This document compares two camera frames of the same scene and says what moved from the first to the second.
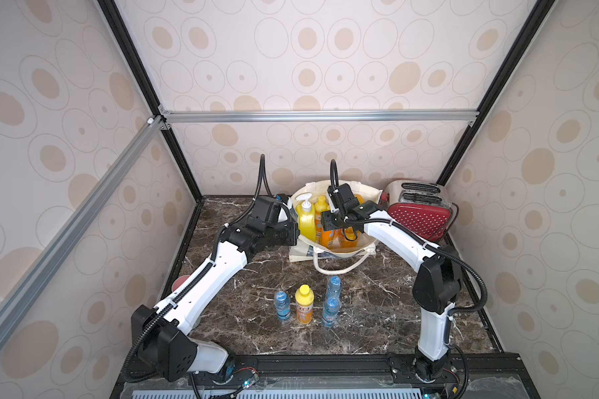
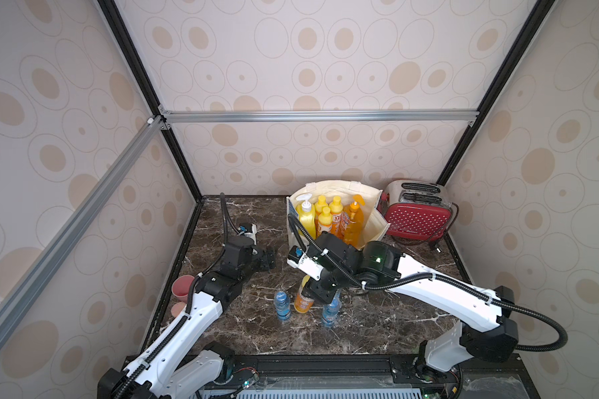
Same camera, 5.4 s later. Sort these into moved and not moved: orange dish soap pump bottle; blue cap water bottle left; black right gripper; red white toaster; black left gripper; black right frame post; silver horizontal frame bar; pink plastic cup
Moved: black right gripper; black left gripper
Not moved: black right frame post; blue cap water bottle left; silver horizontal frame bar; pink plastic cup; orange dish soap pump bottle; red white toaster
